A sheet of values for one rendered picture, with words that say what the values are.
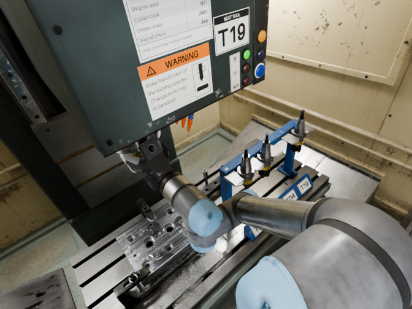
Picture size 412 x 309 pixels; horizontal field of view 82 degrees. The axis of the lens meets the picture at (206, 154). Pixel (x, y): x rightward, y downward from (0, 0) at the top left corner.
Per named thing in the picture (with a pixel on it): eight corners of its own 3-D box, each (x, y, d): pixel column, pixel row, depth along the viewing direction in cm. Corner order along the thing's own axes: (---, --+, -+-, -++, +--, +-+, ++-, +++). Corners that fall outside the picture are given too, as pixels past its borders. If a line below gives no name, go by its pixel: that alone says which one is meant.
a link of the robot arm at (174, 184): (168, 194, 55) (195, 176, 59) (157, 183, 58) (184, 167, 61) (173, 213, 60) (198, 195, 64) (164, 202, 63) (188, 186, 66)
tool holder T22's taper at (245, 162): (246, 163, 91) (246, 149, 87) (254, 170, 88) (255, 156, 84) (237, 168, 90) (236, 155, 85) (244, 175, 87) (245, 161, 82)
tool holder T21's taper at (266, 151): (263, 150, 96) (263, 137, 92) (273, 154, 94) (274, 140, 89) (257, 156, 94) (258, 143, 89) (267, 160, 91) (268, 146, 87)
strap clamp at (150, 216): (160, 228, 111) (152, 208, 101) (154, 232, 110) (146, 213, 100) (147, 211, 119) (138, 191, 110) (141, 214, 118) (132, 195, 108)
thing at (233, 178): (247, 181, 87) (247, 179, 86) (236, 189, 84) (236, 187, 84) (233, 171, 91) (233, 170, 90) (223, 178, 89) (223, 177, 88)
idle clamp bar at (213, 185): (232, 182, 128) (232, 174, 124) (197, 213, 115) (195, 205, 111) (225, 178, 131) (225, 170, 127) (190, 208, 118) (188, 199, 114)
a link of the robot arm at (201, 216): (200, 246, 54) (196, 226, 48) (173, 215, 61) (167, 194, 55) (225, 225, 57) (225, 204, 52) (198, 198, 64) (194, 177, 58)
